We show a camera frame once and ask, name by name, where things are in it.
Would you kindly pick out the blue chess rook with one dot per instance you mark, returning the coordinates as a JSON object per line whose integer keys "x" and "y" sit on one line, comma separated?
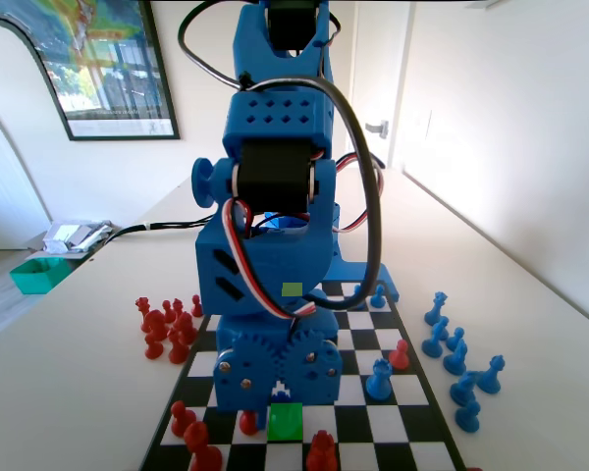
{"x": 379, "y": 380}
{"x": 284, "y": 422}

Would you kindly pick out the red chess rook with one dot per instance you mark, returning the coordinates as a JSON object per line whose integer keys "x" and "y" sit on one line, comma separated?
{"x": 320, "y": 451}

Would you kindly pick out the white door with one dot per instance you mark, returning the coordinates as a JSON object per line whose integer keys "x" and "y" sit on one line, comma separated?
{"x": 373, "y": 73}

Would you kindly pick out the blue chess pawn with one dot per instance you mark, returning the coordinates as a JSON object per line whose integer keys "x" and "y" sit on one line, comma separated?
{"x": 454, "y": 339}
{"x": 432, "y": 343}
{"x": 355, "y": 290}
{"x": 467, "y": 417}
{"x": 378, "y": 299}

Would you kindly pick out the green plastic bin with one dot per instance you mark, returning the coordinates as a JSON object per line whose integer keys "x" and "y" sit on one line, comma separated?
{"x": 38, "y": 277}

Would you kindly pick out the blue geared gripper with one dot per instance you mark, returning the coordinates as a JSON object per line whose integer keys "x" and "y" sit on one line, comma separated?
{"x": 275, "y": 380}

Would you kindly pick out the black and white chessboard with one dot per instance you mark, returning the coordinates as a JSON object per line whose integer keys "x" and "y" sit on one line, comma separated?
{"x": 373, "y": 422}

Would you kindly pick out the black framed poster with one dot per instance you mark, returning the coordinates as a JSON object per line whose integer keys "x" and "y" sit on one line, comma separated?
{"x": 113, "y": 73}

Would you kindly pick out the pile of papers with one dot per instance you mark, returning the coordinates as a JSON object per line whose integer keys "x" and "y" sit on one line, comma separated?
{"x": 73, "y": 235}

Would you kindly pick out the blue chess queen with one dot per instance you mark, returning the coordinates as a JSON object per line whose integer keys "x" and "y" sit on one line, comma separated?
{"x": 434, "y": 311}
{"x": 489, "y": 378}

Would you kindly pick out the blue arm base plate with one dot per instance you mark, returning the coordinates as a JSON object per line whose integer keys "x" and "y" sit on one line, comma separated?
{"x": 353, "y": 270}

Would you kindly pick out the blue table clamp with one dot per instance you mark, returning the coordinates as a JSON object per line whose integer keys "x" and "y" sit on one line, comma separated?
{"x": 383, "y": 165}

